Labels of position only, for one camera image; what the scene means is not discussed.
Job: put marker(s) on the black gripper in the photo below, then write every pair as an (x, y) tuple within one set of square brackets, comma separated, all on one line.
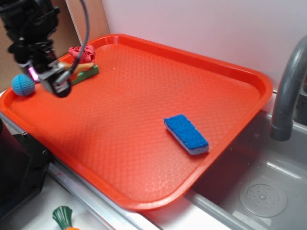
[(47, 70)]

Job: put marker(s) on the brown striped seashell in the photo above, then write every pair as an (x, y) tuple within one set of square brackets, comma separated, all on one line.
[(79, 68)]

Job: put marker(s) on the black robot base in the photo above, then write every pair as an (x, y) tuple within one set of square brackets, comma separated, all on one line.
[(24, 162)]

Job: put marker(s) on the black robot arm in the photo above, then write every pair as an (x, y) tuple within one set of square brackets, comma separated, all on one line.
[(29, 25)]

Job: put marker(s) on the green rectangular block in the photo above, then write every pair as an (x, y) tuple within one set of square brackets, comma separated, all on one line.
[(86, 74)]

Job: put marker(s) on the blue textured ball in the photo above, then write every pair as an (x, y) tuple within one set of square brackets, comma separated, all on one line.
[(22, 85)]

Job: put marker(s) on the crumpled red cloth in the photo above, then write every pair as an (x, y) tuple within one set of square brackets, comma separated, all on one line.
[(87, 56)]

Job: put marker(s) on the red plastic tray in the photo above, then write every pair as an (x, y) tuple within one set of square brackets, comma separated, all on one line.
[(110, 129)]

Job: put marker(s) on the orange toy carrot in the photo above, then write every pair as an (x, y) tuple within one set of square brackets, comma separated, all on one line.
[(63, 217)]

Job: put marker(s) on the blue sponge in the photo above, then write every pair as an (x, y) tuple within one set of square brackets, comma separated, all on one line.
[(186, 134)]

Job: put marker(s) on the grey plastic sink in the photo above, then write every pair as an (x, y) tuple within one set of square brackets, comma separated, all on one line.
[(253, 154)]

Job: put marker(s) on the grey faucet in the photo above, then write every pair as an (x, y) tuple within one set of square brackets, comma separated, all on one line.
[(291, 99)]

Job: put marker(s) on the sink drain cover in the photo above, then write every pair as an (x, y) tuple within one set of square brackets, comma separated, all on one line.
[(263, 198)]

